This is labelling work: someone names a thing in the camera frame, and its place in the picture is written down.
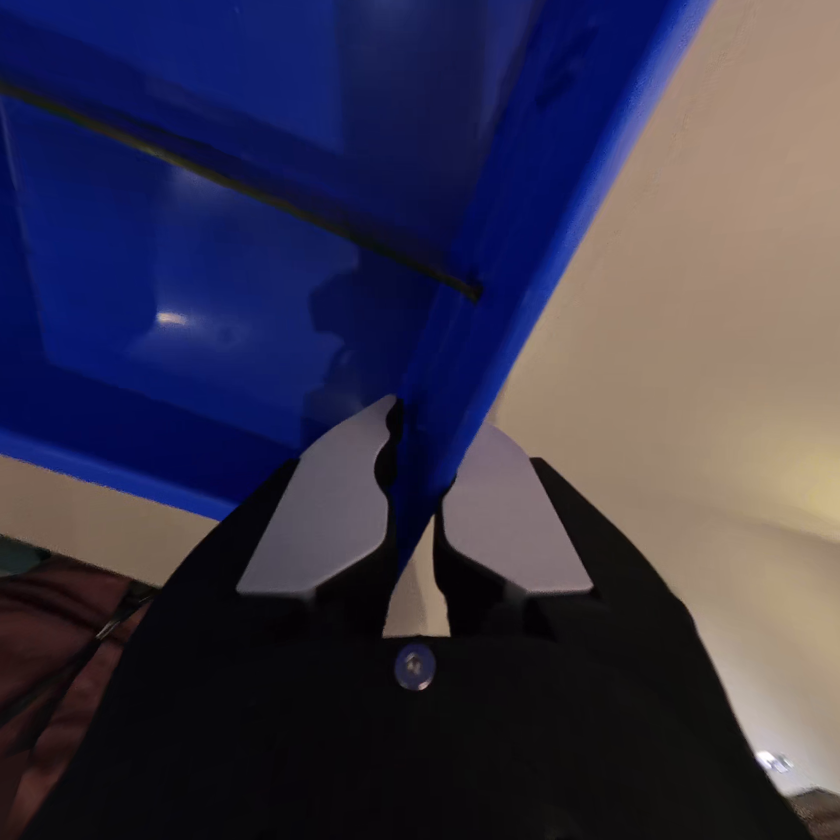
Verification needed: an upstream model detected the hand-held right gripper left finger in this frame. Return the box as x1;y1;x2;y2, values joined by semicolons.
235;394;403;635

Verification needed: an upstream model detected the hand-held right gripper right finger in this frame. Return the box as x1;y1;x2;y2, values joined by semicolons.
433;423;596;636

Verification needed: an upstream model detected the small blue plastic bin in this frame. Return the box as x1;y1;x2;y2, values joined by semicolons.
0;0;716;572

